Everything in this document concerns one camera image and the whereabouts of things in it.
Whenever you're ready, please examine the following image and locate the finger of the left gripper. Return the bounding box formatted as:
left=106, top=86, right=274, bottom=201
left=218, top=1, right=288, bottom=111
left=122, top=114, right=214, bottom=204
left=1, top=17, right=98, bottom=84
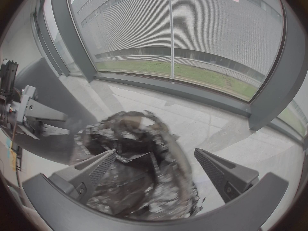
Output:
left=36, top=122, right=71, bottom=138
left=26, top=99, right=68, bottom=123

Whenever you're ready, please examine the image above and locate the window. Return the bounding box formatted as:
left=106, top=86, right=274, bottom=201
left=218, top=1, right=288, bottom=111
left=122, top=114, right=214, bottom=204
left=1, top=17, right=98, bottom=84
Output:
left=31, top=0, right=308, bottom=139

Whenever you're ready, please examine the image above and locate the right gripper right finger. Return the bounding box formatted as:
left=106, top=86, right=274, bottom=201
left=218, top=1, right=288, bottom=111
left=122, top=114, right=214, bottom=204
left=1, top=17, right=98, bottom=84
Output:
left=194, top=148, right=260, bottom=204

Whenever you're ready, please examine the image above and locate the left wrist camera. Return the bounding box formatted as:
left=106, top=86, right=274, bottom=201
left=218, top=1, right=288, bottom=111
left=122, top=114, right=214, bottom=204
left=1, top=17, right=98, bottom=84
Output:
left=0, top=59, right=19, bottom=96

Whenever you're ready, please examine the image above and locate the black plastic bag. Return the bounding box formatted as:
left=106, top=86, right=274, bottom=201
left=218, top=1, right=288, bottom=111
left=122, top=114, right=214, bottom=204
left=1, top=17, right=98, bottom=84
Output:
left=70, top=110, right=205, bottom=220

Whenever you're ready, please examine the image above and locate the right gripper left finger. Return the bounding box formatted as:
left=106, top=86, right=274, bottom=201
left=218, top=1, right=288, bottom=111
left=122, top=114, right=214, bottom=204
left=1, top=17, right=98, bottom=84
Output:
left=51, top=149, right=118, bottom=205

